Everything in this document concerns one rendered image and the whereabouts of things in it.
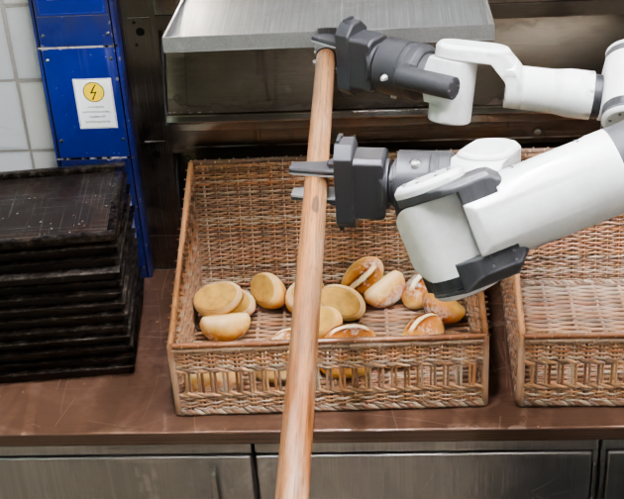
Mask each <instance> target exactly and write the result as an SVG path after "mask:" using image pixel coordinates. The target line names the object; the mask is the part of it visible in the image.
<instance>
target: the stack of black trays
mask: <svg viewBox="0 0 624 499"><path fill-rule="evenodd" d="M125 168H126V165H125V162H124V161H122V162H110V163H97V164H85V165H74V166H62V167H49V168H37V169H25V170H12V171H0V383H5V382H18V381H30V380H43V379H56V378H68V377H80V376H93V375H106V374H119V373H129V372H130V371H131V367H134V364H135V356H136V347H137V339H138V330H139V323H140V315H141V306H142V298H143V289H144V281H145V278H144V277H142V269H143V268H142V267H139V260H140V257H139V256H138V252H139V247H138V244H139V238H135V236H136V228H132V225H133V219H134V214H135V208H136V206H135V205H133V206H130V205H131V199H132V195H130V188H131V184H127V178H128V172H126V173H125Z"/></svg>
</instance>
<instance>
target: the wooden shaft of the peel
mask: <svg viewBox="0 0 624 499"><path fill-rule="evenodd" d="M334 73H335V54H334V53H333V52H332V51H331V50H329V49H322V50H319V51H318V53H317V55H316V66H315V76H314V87H313V98H312V108H311V119H310V130H309V140H308V151H307V161H328V160H329V156H330V139H331V124H332V107H333V90H334ZM327 190H328V177H317V176H306V175H305V182H304V193H303V203H302V214H301V225H300V235H299V246H298V257H297V266H296V277H295V288H294V298H293V309H292V320H291V330H290V341H289V352H288V362H287V372H286V383H285V393H284V404H283V415H282V425H281V436H280V446H279V457H278V468H277V477H276V488H275V499H309V491H310V474H311V457H312V441H313V424H314V408H315V391H316V374H317V357H318V341H319V324H320V307H321V290H322V274H323V257H324V241H325V224H326V207H327Z"/></svg>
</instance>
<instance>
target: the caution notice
mask: <svg viewBox="0 0 624 499"><path fill-rule="evenodd" d="M72 82H73V88H74V94H75V100H76V106H77V112H78V118H79V124H80V129H100V128H118V123H117V117H116V110H115V103H114V96H113V90H112V83H111V78H89V79H72Z"/></svg>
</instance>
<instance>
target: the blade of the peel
mask: <svg viewBox="0 0 624 499"><path fill-rule="evenodd" d="M350 16H354V19H357V20H361V21H363V23H364V24H365V25H366V29H367V30H368V31H372V32H377V33H382V34H386V35H387V37H388V38H390V37H394V38H398V39H403V40H408V41H413V42H417V43H422V44H423V43H437V42H438V41H440V40H443V39H457V40H467V41H494V40H495V38H494V32H495V24H494V21H493V18H492V15H491V11H490V8H489V5H488V2H487V0H181V1H180V3H179V5H178V7H177V9H176V11H175V13H174V15H173V17H172V19H171V21H170V22H169V24H168V26H167V28H166V30H165V32H164V34H163V36H162V44H163V53H168V52H194V51H218V50H269V49H295V48H315V45H316V43H313V42H311V37H312V36H314V35H316V34H317V29H319V28H337V29H338V27H339V25H340V23H341V22H343V20H344V19H346V18H348V17H350Z"/></svg>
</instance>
